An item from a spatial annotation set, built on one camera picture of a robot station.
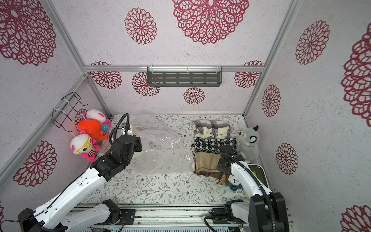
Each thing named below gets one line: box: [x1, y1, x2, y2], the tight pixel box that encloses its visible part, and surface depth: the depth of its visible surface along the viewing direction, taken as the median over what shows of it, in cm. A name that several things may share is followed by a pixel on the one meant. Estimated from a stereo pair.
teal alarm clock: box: [226, 174, 244, 193], surface depth 83 cm
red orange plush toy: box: [77, 118, 109, 142], surface depth 91 cm
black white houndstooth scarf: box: [192, 136, 238, 154], surface depth 98 cm
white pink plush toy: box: [84, 108, 112, 131], surface depth 97 cm
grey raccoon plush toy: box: [237, 124, 260, 164], surface depth 87 cm
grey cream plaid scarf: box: [192, 119, 231, 139], surface depth 105 cm
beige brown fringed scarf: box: [192, 152, 229, 188], surface depth 85 cm
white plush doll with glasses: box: [70, 133, 101, 163], surface depth 83 cm
